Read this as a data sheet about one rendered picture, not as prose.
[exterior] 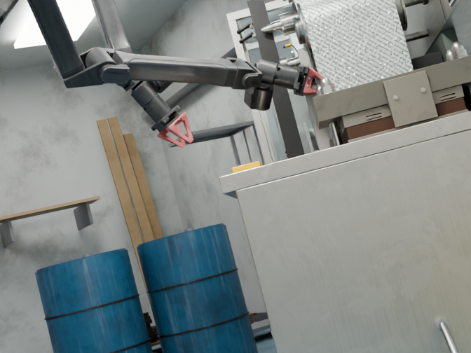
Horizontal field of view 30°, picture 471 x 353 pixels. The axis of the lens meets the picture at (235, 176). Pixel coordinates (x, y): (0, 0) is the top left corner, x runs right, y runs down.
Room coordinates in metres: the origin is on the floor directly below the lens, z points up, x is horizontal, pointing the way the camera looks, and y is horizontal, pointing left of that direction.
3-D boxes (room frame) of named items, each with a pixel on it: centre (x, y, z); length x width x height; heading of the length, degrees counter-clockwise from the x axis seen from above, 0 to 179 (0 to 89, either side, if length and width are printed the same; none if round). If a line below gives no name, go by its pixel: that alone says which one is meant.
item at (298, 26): (2.28, -0.26, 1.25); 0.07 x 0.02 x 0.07; 176
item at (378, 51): (2.21, -0.39, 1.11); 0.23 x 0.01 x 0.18; 86
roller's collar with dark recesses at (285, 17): (2.53, -0.27, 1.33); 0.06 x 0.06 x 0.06; 86
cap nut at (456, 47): (2.03, -0.58, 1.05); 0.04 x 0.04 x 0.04
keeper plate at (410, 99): (1.99, -0.43, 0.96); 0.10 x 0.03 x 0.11; 86
